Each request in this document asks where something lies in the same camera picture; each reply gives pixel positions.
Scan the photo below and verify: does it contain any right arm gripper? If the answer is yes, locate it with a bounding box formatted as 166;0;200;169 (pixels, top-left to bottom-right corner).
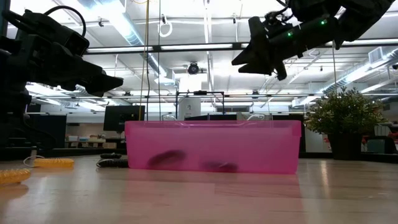
231;11;343;82

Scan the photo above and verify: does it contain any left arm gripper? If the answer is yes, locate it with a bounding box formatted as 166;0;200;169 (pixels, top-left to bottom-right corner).
0;34;125;98

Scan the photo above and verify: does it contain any orange spring keychain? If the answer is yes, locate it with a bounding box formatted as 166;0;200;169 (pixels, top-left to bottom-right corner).
22;154;76;170
0;168;32;185

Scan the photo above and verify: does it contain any black background monitor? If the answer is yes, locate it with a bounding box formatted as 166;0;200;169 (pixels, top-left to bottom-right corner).
103;105;146;133

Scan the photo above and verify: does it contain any pink plastic bin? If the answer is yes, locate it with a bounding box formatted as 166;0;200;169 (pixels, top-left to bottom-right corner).
124;119;303;175

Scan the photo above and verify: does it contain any potted green plant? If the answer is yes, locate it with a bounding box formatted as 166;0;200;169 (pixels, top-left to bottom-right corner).
303;86;389;161

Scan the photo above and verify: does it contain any yellow hanging cable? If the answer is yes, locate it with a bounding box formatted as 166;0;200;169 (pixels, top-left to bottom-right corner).
137;0;151;122

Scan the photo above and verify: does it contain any black hanging cable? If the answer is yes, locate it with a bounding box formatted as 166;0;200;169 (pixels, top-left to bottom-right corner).
157;0;162;122

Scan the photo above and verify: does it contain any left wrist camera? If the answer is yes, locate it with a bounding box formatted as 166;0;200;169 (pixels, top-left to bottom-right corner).
18;8;91;57

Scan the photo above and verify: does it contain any black ceiling-mounted camera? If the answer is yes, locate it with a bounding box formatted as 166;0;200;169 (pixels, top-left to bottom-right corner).
187;62;200;76

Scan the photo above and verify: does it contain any black background rig frame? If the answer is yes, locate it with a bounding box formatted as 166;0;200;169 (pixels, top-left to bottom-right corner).
175;90;226;121

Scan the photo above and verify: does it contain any white looped cable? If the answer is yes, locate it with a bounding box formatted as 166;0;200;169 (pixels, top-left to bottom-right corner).
157;13;174;39

